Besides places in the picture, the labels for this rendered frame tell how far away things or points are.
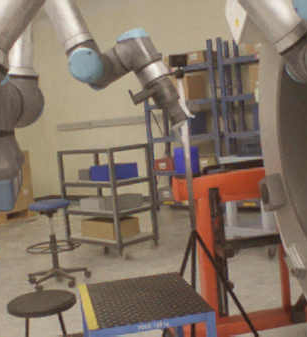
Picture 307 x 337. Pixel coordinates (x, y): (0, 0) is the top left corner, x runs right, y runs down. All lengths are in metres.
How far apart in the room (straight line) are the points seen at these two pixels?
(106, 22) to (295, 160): 7.56
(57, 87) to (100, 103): 1.06
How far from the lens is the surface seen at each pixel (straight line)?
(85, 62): 1.60
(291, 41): 1.26
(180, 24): 8.52
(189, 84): 7.68
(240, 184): 2.77
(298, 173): 2.10
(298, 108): 2.11
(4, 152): 1.22
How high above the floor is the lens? 1.25
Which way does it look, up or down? 4 degrees down
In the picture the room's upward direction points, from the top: 5 degrees counter-clockwise
